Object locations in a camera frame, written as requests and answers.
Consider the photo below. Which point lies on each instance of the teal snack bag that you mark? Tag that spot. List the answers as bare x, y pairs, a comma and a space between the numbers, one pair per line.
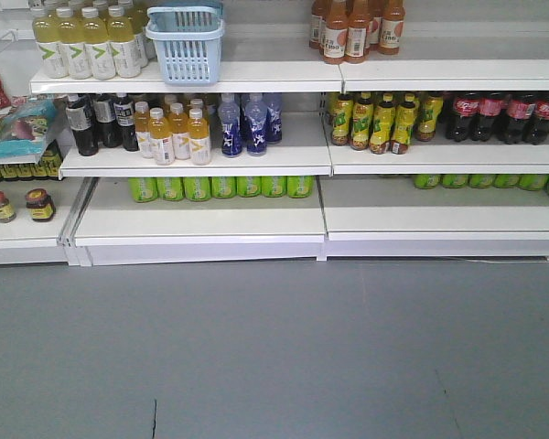
26, 133

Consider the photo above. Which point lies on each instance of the white lower middle shelf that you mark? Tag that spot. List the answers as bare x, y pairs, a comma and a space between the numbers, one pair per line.
305, 151

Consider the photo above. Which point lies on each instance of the blue sports drink bottle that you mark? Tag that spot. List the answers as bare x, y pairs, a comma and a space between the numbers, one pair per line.
229, 114
273, 102
256, 113

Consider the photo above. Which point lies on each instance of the yellow iced tea bottle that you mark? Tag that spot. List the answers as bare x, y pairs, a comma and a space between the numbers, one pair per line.
382, 124
403, 125
342, 112
430, 109
361, 120

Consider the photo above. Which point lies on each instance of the light blue plastic basket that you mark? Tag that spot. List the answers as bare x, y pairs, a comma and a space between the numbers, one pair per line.
187, 38

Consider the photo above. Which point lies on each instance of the plastic cola bottle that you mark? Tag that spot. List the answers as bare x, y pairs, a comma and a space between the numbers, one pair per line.
537, 129
465, 106
518, 113
490, 106

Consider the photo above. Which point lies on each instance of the white upper middle shelf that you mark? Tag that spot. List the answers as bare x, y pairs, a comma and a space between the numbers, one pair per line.
423, 64

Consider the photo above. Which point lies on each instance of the pale green drink bottle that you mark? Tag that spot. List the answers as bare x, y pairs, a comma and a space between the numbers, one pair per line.
47, 39
73, 44
97, 44
122, 40

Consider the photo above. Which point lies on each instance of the dark tea bottle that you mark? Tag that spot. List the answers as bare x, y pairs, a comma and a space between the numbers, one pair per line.
125, 116
105, 116
79, 114

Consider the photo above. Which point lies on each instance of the red lidded sauce jar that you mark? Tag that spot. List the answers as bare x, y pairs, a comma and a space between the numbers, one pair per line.
7, 212
40, 205

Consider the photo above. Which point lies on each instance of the orange C100 juice bottle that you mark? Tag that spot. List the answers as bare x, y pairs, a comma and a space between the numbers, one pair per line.
335, 33
392, 27
359, 21

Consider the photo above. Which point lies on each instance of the orange vitamin drink bottle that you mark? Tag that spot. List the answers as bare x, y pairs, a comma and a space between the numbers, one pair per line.
160, 137
178, 121
199, 138
141, 129

